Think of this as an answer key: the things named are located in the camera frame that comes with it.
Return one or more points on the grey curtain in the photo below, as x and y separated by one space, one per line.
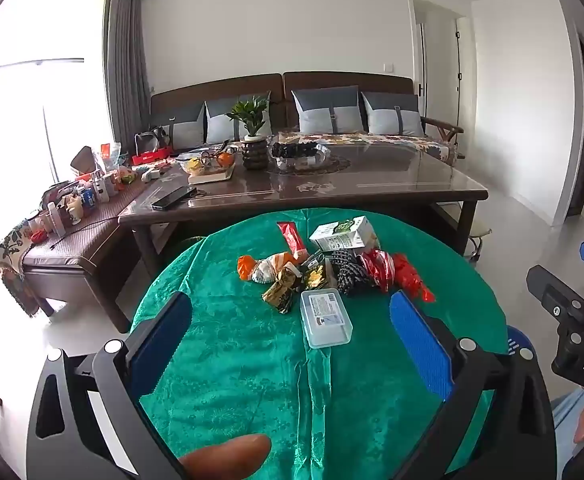
129 60

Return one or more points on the floral sofa cover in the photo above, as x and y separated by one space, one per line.
412 142

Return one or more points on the person's jeans leg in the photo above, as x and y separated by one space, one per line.
569 425

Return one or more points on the beige rolling stool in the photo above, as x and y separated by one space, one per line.
479 232

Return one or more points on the thin black pole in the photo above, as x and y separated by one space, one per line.
460 70

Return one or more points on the cluttered side bench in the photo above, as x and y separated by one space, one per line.
72 250

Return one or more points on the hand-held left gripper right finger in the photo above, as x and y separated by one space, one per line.
422 345

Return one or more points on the gold foil packet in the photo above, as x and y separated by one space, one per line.
282 292

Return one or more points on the dark wooden coffee table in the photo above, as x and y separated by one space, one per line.
372 180

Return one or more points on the green tablecloth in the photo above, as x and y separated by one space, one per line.
252 360

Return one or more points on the cluster of toiletry bottles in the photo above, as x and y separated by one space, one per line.
82 200

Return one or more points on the red box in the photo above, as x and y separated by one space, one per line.
152 156

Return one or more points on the red snack packet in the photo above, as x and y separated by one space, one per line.
292 240

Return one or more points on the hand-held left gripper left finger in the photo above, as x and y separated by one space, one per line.
159 345

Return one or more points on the black yellow packet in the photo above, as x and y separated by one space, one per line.
317 275

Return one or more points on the black phone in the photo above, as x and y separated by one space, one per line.
174 197

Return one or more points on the red plastic wrapper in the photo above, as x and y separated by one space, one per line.
412 280

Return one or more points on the green potted plant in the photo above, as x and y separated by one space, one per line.
252 125

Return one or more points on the orange white plastic wrapper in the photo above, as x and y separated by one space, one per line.
267 270

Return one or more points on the clear plastic box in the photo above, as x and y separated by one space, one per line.
324 320

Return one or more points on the person's left hand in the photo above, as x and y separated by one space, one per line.
227 456

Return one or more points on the grey white cushion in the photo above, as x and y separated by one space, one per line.
187 125
327 110
392 115
222 122

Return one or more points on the brown wooden sofa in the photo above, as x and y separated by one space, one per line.
322 82

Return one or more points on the white door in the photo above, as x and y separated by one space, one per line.
423 75

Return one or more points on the floral fringed throw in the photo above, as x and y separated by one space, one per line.
14 255

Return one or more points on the white green milk carton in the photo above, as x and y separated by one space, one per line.
342 235

